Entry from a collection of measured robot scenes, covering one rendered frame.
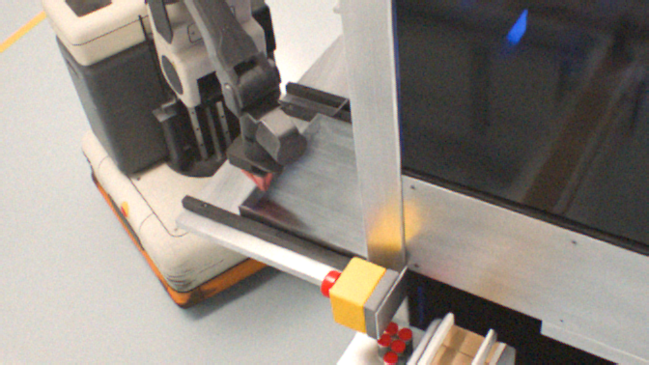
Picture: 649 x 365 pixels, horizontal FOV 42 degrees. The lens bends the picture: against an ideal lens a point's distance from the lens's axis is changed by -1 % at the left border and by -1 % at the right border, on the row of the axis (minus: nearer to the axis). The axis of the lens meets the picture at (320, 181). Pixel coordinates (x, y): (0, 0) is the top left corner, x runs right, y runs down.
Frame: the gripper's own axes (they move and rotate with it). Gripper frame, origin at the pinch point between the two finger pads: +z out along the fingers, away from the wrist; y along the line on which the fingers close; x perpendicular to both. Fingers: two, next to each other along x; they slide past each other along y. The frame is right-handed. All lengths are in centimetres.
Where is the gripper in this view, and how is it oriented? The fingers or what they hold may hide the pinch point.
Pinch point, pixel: (265, 185)
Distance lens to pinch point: 149.4
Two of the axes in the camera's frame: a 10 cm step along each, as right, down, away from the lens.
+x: 5.0, -6.6, 5.6
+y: 8.6, 3.6, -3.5
